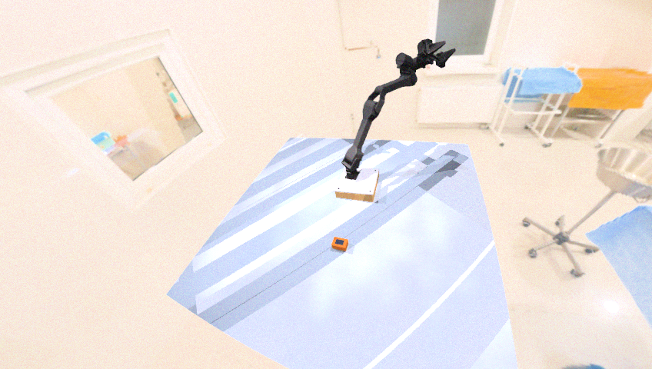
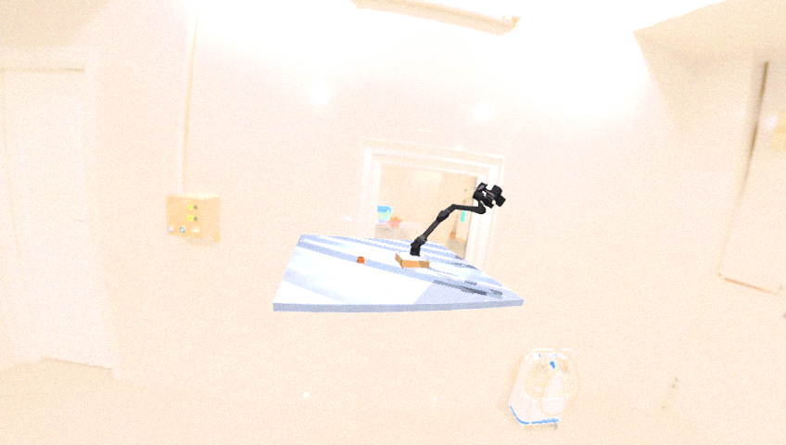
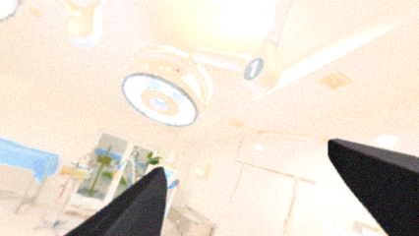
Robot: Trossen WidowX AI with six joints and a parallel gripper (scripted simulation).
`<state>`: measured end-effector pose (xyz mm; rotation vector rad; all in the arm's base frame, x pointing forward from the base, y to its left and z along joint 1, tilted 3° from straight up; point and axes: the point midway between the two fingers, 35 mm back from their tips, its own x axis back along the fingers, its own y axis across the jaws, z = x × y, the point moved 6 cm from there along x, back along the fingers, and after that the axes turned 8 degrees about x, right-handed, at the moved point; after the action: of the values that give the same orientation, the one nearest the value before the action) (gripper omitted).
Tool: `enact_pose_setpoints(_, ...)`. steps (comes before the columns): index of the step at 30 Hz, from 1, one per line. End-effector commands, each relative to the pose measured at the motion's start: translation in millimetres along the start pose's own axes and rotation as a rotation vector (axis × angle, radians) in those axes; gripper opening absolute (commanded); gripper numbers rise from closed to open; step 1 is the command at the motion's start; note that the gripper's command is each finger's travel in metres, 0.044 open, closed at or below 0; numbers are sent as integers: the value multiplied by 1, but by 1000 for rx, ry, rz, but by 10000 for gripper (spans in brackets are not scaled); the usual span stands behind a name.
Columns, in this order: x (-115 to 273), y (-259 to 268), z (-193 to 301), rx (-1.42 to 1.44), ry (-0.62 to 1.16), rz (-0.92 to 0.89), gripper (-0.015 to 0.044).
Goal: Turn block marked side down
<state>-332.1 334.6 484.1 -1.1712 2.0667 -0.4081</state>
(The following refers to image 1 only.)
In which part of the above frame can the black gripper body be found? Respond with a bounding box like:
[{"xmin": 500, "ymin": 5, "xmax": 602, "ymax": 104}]
[{"xmin": 415, "ymin": 41, "xmax": 445, "ymax": 68}]

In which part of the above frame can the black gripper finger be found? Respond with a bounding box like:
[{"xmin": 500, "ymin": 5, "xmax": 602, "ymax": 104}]
[
  {"xmin": 425, "ymin": 41, "xmax": 446, "ymax": 56},
  {"xmin": 441, "ymin": 48, "xmax": 455, "ymax": 65}
]

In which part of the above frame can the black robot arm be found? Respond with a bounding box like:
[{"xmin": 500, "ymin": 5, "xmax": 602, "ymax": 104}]
[{"xmin": 341, "ymin": 52, "xmax": 418, "ymax": 180}]

